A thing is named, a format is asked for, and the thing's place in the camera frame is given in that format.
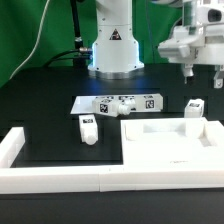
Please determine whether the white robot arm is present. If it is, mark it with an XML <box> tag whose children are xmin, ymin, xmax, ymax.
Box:
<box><xmin>88</xmin><ymin>0</ymin><xmax>224</xmax><ymax>88</ymax></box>

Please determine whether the white square tabletop part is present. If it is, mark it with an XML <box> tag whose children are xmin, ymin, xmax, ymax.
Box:
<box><xmin>121</xmin><ymin>117</ymin><xmax>224</xmax><ymax>168</ymax></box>

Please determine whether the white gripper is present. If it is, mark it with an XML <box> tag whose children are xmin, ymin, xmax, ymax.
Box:
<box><xmin>158</xmin><ymin>6</ymin><xmax>224</xmax><ymax>89</ymax></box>

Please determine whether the black cable bundle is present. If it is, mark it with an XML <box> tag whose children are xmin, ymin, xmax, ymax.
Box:
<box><xmin>46</xmin><ymin>47</ymin><xmax>94</xmax><ymax>68</ymax></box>

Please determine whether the white cable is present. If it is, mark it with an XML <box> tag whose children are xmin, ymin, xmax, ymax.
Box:
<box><xmin>10</xmin><ymin>0</ymin><xmax>52</xmax><ymax>79</ymax></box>

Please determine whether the black pole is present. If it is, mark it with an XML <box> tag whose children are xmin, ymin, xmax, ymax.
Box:
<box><xmin>70</xmin><ymin>0</ymin><xmax>85</xmax><ymax>68</ymax></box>

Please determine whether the white tag sheet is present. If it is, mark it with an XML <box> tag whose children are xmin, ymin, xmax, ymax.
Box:
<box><xmin>70</xmin><ymin>95</ymin><xmax>164</xmax><ymax>115</ymax></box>

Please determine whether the white U-shaped obstacle fence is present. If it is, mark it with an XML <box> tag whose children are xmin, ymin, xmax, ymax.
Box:
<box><xmin>0</xmin><ymin>127</ymin><xmax>224</xmax><ymax>194</ymax></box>

